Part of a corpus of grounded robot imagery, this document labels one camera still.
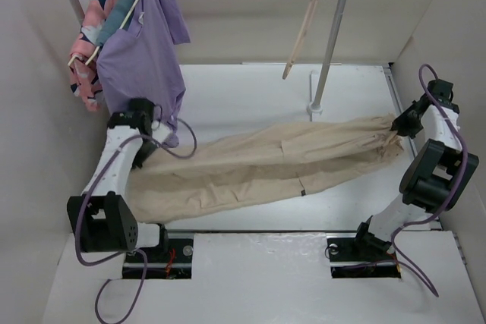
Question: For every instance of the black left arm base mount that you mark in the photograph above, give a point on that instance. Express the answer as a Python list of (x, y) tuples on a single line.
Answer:
[(171, 263)]

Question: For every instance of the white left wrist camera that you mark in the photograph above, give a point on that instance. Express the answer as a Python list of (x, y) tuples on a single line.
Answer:
[(165, 136)]

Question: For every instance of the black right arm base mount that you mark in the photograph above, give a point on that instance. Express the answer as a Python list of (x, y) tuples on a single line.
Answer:
[(350, 260)]

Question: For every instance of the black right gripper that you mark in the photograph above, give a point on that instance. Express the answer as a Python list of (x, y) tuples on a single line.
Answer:
[(401, 127)]

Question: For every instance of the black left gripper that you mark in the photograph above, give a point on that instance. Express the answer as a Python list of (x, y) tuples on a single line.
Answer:
[(139, 159)]

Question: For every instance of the cream hanger under teal garment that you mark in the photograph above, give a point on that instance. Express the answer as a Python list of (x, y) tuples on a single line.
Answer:
[(95, 54)]

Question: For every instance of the cream hanger under purple shirt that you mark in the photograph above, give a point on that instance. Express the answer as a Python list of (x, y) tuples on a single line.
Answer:
[(131, 9)]

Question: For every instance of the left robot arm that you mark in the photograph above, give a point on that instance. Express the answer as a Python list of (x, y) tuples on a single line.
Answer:
[(100, 217)]

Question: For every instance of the beige trousers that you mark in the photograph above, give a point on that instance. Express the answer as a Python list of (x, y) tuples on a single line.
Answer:
[(280, 162)]

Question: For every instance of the pink floral garment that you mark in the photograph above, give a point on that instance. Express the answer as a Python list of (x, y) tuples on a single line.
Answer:
[(84, 82)]

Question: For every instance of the beige empty hanger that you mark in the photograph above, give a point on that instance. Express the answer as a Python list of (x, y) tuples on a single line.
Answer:
[(300, 40)]

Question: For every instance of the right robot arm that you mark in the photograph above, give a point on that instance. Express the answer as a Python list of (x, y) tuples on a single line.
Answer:
[(437, 176)]

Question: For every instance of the teal garment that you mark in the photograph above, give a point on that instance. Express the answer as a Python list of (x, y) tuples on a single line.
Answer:
[(106, 31)]

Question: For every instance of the purple t-shirt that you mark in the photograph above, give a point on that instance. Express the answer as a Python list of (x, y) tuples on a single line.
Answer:
[(141, 61)]

